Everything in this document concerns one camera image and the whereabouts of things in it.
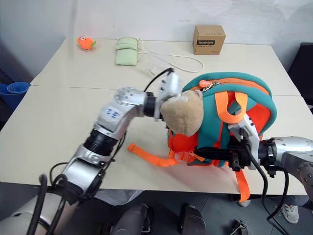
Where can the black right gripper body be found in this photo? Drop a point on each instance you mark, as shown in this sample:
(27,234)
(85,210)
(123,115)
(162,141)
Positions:
(240,154)

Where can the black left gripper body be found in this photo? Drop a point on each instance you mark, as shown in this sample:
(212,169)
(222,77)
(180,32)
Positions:
(159,120)

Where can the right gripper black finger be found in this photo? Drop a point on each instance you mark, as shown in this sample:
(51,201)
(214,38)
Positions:
(212,156)
(212,150)

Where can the orange teal monkey backpack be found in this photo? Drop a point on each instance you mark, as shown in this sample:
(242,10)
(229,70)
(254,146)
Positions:
(212,117)

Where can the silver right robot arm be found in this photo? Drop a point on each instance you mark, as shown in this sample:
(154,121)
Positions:
(293,149)

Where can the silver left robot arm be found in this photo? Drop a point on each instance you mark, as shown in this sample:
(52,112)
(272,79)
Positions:
(115,115)

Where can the brown cardboard box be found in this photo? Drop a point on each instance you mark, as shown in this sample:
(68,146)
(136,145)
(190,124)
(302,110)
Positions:
(207,41)

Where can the white sneaker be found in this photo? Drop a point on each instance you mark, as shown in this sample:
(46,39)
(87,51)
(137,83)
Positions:
(290,213)
(246,204)

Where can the dark rounded shape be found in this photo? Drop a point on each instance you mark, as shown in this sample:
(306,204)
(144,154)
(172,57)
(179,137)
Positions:
(132,220)
(193,220)

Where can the light green fabric pouch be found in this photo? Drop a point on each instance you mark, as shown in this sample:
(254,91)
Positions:
(126,55)

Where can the white plastic bag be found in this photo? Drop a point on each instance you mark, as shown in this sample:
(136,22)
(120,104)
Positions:
(117,197)

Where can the orange plush toy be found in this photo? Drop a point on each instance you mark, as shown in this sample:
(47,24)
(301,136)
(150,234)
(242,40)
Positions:
(84,42)

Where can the blue rolled mat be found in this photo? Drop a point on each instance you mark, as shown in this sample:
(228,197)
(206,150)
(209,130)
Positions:
(14,91)

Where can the silver robot torso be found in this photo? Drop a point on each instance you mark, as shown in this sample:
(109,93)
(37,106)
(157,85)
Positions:
(14,222)

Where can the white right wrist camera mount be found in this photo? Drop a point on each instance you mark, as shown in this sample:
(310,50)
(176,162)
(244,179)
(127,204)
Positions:
(249,127)

